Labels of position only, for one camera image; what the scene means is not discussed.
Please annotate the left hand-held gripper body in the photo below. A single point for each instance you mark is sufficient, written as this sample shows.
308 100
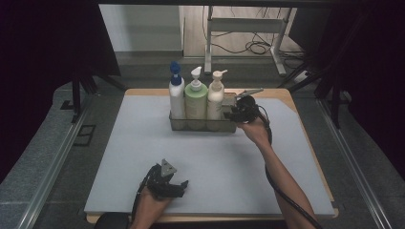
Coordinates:
160 181

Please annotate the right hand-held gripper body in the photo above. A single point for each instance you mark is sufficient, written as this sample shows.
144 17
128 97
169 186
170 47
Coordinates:
246 109

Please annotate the cream pump bottle orange label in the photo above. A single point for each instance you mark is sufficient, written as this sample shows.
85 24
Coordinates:
216 101

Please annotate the grey mesh basket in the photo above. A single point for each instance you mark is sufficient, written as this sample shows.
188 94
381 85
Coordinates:
203 125

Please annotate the green ribbed pump bottle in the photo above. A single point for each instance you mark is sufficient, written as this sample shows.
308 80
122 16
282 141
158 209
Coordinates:
196 105

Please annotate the white bottle blue pump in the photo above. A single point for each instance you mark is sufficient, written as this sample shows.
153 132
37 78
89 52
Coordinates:
176 101

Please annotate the person's right hand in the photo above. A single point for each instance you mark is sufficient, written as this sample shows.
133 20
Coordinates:
256 132

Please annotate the person's left hand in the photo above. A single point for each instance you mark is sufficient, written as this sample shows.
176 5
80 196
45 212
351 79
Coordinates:
151 205

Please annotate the light grey table mat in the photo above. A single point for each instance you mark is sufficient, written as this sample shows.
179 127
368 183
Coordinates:
216 168

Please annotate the dark cloth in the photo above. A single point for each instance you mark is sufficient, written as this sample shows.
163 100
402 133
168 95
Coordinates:
113 222

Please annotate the white power strip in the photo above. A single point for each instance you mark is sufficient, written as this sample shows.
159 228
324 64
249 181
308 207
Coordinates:
302 77

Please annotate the black metal stand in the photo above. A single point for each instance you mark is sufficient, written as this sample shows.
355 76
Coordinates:
76 95
334 101

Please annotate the dark curtain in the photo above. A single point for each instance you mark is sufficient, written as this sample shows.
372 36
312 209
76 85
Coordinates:
375 79
38 63

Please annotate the white desk frame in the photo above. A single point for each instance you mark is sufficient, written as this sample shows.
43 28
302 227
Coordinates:
243 24

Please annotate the aluminium rail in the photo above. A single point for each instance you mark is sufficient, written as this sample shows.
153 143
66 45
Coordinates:
353 165
54 165

